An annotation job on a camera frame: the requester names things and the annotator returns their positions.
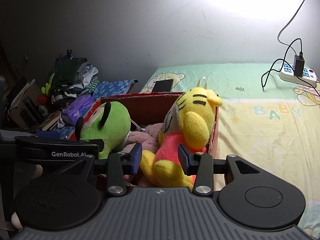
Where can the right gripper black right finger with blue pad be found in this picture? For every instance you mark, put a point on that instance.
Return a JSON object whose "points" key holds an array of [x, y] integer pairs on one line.
{"points": [[240, 176]]}

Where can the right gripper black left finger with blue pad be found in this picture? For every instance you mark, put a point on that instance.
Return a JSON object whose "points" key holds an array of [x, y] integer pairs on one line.
{"points": [[133, 158]]}

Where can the mauve brown plush dog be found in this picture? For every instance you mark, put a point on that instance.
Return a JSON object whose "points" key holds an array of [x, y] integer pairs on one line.
{"points": [[148, 139]]}

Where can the green frog plush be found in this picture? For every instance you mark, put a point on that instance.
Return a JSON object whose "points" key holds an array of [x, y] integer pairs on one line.
{"points": [[111, 123]]}

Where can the yellow tiger plush pink shirt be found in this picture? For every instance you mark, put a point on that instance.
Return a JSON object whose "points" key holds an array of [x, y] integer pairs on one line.
{"points": [[190, 121]]}

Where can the purple package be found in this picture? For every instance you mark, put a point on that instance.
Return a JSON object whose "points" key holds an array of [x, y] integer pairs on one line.
{"points": [[71, 114]]}

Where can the blue white patterned cloth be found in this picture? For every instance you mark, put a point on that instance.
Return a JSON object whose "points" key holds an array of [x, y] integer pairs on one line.
{"points": [[107, 89]]}

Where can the pastel baby print blanket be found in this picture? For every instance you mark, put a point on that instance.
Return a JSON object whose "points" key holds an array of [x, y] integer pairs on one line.
{"points": [[275, 127]]}

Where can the black smartphone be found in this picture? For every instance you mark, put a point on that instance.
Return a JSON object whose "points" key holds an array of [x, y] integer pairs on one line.
{"points": [[163, 86]]}

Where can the pile of folded clothes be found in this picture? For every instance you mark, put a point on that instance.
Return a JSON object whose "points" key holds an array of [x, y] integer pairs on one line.
{"points": [[71, 78]]}

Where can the white power strip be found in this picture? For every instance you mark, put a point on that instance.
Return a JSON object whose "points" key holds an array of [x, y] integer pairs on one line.
{"points": [[308, 77]]}

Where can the black power adapter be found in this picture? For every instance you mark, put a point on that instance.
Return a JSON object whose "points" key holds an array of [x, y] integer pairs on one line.
{"points": [[298, 65]]}

